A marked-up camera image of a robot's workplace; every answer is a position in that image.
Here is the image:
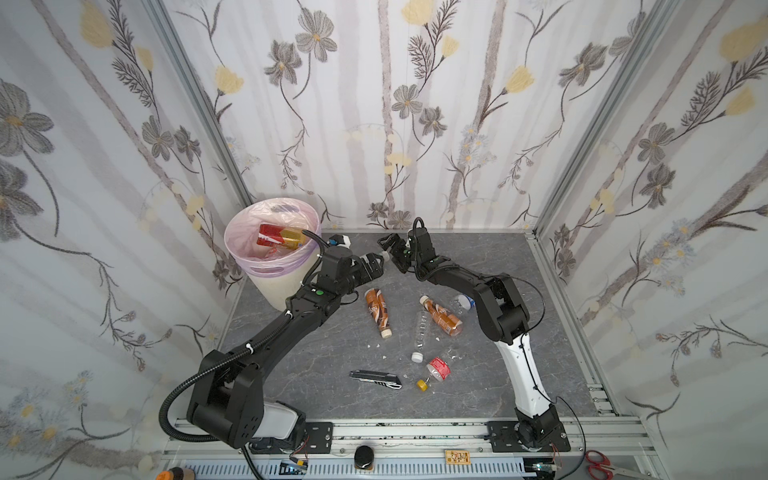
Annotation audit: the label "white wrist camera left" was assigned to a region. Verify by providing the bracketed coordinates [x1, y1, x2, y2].
[328, 234, 351, 248]

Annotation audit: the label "crushed red can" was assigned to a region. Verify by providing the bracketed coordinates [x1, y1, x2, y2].
[426, 357, 451, 382]

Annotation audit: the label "cream ribbed trash bin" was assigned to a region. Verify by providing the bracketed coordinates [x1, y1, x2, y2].
[242, 240, 319, 310]

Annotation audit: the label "yellow red tea bottle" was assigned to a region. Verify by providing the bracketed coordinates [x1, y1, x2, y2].
[256, 223, 308, 251]

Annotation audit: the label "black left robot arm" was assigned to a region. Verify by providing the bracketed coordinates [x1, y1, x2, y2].
[158, 231, 389, 449]

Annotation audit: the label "blue-label water bottle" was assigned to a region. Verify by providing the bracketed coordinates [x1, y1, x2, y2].
[451, 294, 475, 315]

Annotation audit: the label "black round knob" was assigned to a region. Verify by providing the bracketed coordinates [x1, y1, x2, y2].
[353, 445, 375, 471]

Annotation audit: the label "clear ribbed bottle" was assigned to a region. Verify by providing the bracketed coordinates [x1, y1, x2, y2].
[414, 310, 432, 352]

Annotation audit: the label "yellow tag label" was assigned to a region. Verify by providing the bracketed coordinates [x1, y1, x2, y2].
[444, 449, 471, 466]

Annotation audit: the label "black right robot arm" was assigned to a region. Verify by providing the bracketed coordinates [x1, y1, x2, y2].
[377, 218, 571, 452]

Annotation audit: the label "red scissors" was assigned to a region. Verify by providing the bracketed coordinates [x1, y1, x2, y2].
[585, 450, 614, 480]

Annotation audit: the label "copper Nescafe bottle right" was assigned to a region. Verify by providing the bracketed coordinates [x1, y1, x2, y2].
[419, 295, 463, 337]

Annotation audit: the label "black utility knife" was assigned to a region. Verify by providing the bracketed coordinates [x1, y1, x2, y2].
[349, 370, 403, 390]

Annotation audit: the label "aluminium mounting rail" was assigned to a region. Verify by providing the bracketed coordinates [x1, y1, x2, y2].
[158, 417, 667, 480]

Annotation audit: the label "copper coffee bottle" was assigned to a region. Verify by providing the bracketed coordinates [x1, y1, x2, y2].
[365, 288, 392, 339]

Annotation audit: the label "purple plastic bin liner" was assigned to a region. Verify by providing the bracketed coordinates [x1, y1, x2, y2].
[224, 198, 321, 278]

